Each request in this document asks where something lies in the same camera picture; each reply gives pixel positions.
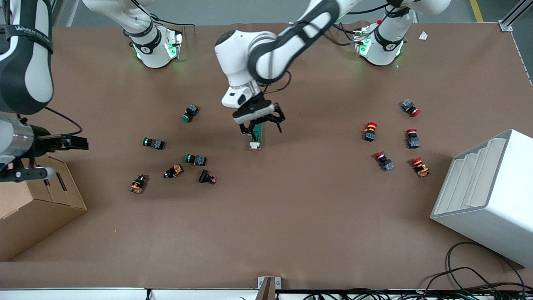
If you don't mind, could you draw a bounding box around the green push button switch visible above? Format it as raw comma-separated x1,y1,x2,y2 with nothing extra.
181,104,200,123
184,153,208,167
142,137,166,151

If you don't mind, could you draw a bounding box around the brown cardboard box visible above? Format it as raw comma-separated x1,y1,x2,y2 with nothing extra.
0,154,88,263

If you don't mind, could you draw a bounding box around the red mushroom button orange block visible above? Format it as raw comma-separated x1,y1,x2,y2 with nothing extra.
363,121,379,143
410,156,431,178

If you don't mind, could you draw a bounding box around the black looping cable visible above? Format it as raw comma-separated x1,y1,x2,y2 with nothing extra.
416,241,533,300

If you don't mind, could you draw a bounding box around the white stepped storage rack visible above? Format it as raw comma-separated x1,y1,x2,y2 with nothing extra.
430,128,533,268

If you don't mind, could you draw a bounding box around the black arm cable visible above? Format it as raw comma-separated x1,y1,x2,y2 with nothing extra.
262,3,394,95
44,0,196,137

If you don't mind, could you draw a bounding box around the black button switch red block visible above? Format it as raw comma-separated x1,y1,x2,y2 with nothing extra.
198,169,219,185

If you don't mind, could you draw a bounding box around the black cable bundle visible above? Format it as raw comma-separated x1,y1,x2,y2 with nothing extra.
300,287,533,300

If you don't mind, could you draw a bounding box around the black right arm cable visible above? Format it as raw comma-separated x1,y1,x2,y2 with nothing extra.
44,0,196,137

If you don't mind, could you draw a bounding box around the brown table mat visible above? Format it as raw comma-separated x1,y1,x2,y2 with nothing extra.
0,20,533,290

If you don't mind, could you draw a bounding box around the green load switch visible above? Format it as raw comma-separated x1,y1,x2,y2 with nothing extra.
248,122,265,151

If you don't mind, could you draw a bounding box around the black orange button switch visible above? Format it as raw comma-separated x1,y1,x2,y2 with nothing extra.
129,174,149,195
163,164,185,179

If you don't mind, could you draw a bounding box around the metal bracket with post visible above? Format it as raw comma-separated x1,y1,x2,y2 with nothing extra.
255,276,282,300

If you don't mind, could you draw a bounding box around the red mushroom button blue block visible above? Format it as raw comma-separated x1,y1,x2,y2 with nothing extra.
406,128,421,150
401,98,421,118
373,151,396,173

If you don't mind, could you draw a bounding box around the white table edge rail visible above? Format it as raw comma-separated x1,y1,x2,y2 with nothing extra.
0,287,533,300

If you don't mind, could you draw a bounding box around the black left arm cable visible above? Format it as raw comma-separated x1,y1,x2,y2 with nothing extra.
262,3,394,95

